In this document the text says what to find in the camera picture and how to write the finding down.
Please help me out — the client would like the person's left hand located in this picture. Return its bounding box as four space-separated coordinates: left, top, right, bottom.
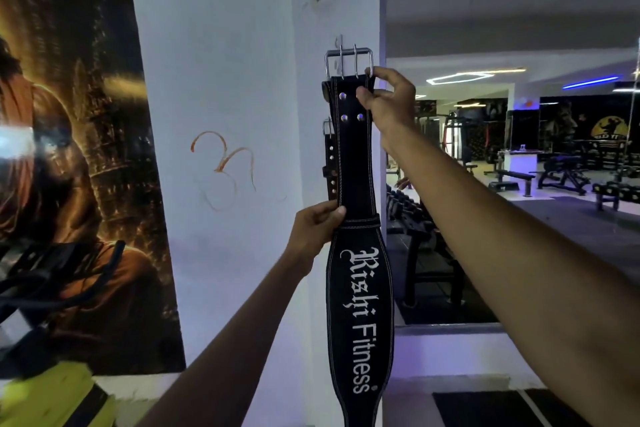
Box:
284 200 347 271

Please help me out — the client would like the person's right hand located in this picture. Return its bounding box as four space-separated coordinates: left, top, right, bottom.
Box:
355 66 417 143

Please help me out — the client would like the black leather weightlifting belt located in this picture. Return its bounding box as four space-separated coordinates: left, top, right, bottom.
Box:
321 45 396 427

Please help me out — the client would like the person's left forearm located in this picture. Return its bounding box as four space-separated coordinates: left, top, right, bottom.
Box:
136 252 314 427

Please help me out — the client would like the person's right forearm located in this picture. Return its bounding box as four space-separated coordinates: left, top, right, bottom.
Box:
382 122 640 427

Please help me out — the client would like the black belt with holes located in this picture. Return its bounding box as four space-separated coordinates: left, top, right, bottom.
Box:
322 117 341 202

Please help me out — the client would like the black dumbbell rack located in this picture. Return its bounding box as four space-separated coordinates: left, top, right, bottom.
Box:
386 183 467 310

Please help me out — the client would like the blue ceiling light strip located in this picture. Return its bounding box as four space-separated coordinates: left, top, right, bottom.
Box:
562 75 621 90

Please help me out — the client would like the black floor mat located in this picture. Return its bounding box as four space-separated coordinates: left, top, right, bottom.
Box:
432 389 592 427

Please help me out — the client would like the yellow-green fabric item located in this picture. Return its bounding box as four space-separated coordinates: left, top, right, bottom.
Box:
0 361 119 427

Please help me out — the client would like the black cable machine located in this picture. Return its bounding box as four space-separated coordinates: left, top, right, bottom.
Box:
442 111 477 168

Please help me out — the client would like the large wall mirror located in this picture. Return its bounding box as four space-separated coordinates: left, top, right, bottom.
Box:
384 0 640 328

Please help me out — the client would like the dark golden wall poster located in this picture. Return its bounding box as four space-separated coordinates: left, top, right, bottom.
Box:
0 0 186 376

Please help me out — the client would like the black straps bundle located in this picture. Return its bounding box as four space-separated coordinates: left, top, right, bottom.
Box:
0 240 126 378

